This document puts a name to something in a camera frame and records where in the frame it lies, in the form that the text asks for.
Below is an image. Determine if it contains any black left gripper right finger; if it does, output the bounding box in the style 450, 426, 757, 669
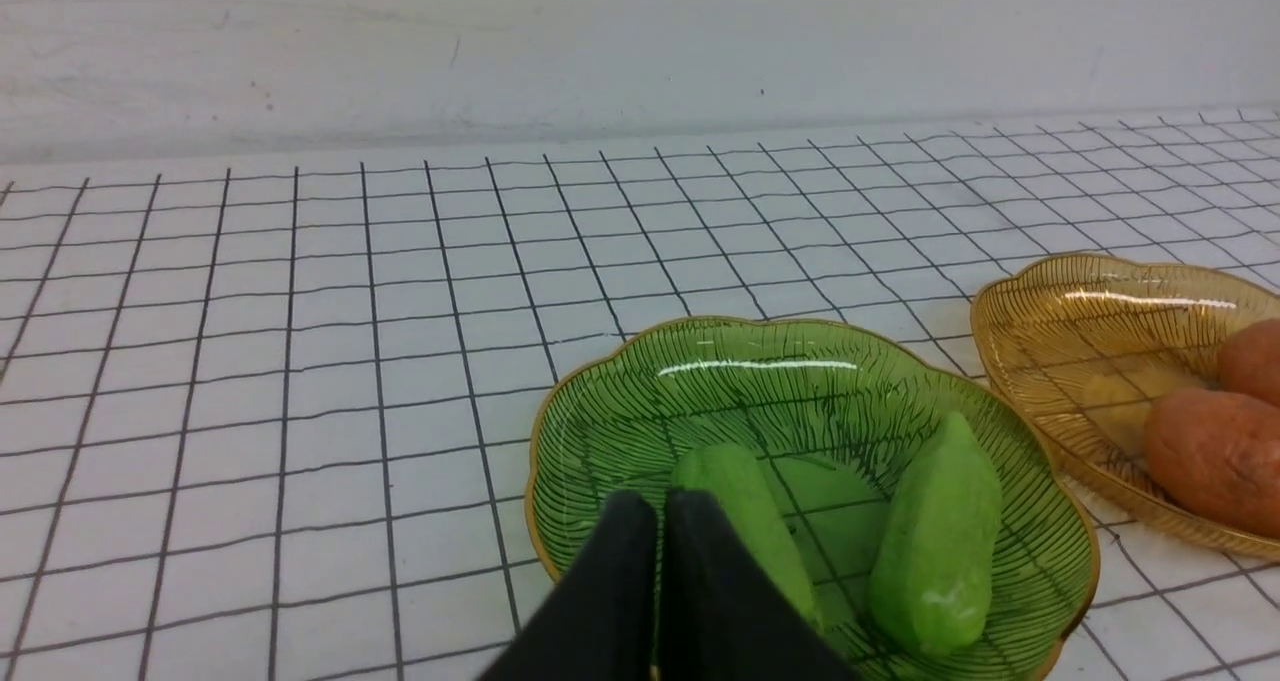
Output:
658, 488, 859, 680

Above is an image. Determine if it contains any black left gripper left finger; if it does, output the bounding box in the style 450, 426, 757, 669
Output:
480, 492, 659, 680

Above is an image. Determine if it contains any green cucumber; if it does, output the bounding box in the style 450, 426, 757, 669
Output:
671, 444, 823, 632
867, 412, 1004, 657

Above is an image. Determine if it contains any orange potato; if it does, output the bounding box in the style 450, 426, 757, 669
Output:
1217, 317, 1279, 408
1144, 388, 1279, 538

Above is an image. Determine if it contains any green glass plate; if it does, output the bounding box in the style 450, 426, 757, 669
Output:
525, 316, 1100, 680

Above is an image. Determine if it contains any white grid tablecloth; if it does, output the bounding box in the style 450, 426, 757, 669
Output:
1, 110, 1277, 680

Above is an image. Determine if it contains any amber glass plate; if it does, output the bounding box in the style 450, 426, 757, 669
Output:
970, 253, 1277, 561

